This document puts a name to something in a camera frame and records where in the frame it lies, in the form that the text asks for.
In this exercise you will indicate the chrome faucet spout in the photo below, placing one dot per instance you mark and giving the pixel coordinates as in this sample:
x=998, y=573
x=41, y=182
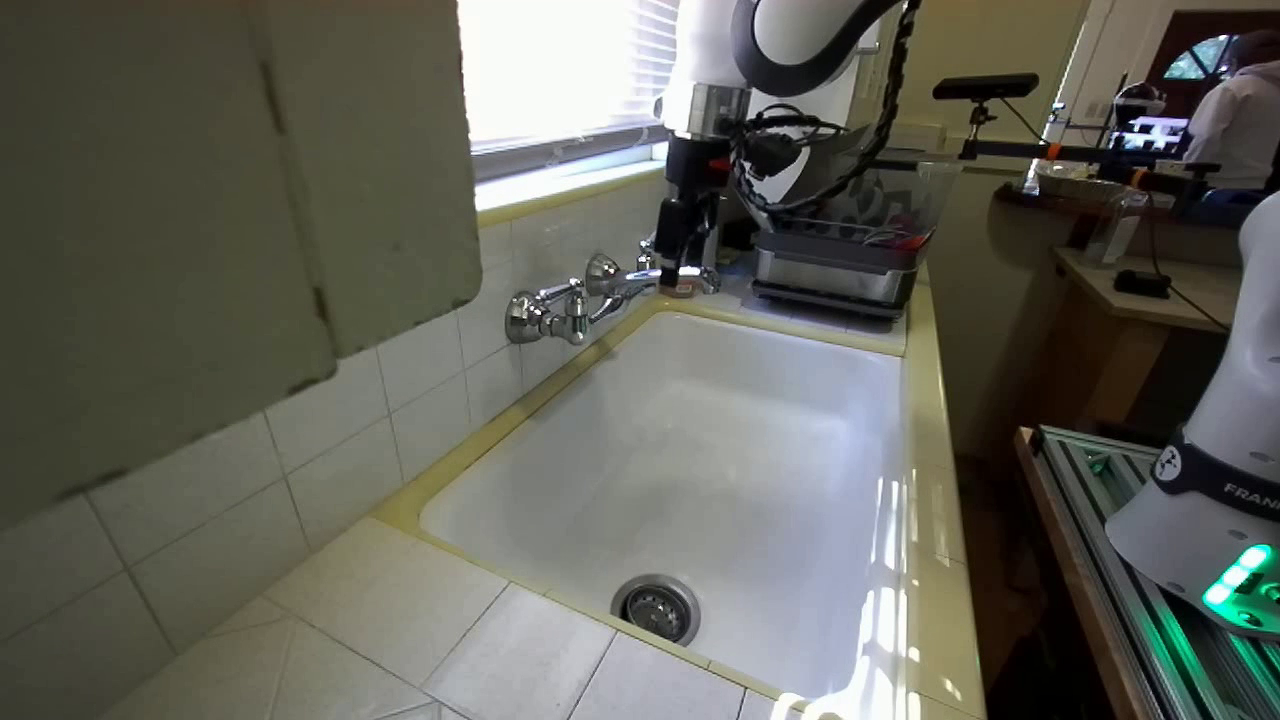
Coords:
x=625, y=280

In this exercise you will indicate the black stereo camera bar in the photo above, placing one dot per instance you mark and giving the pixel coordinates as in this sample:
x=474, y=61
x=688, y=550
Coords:
x=986, y=87

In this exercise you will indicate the small black box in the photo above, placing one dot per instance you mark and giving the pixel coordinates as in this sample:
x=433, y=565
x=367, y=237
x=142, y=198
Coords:
x=1142, y=280

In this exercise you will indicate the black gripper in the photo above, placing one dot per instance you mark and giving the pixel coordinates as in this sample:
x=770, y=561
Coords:
x=696, y=184

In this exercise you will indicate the person in white shirt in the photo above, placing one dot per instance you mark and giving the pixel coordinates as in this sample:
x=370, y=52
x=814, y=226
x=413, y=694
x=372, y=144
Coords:
x=1242, y=127

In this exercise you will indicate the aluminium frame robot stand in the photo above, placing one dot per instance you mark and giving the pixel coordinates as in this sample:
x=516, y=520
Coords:
x=1132, y=625

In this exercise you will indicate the white sink basin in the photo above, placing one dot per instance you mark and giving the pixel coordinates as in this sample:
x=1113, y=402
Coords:
x=723, y=482

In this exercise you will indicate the white wall cabinet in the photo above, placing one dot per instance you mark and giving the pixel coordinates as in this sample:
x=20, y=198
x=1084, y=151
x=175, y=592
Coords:
x=160, y=200

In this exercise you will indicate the wooden side table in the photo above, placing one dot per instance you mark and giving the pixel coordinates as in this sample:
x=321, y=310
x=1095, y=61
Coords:
x=1132, y=342

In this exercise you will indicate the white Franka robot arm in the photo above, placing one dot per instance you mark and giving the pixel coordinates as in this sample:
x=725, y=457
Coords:
x=1235, y=402

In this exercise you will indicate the door with arched window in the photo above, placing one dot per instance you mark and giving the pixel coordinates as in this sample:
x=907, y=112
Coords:
x=1203, y=57

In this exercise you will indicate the chrome wall faucet body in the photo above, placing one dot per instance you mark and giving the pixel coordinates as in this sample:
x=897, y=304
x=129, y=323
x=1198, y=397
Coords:
x=525, y=319

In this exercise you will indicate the metal dish rack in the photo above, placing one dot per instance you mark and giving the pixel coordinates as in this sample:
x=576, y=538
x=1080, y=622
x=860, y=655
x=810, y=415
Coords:
x=842, y=263

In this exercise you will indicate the white window blind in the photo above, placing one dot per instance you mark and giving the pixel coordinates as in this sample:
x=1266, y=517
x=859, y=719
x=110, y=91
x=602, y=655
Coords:
x=560, y=67

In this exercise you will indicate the small white bottle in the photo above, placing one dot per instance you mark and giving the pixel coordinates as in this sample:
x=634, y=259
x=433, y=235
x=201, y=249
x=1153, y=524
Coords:
x=1047, y=152

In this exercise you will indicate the lit monitor screen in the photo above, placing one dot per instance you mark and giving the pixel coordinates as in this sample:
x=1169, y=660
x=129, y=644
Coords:
x=1153, y=132

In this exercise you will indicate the metal sink drain strainer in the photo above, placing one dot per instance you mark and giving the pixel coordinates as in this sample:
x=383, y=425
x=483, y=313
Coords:
x=653, y=610

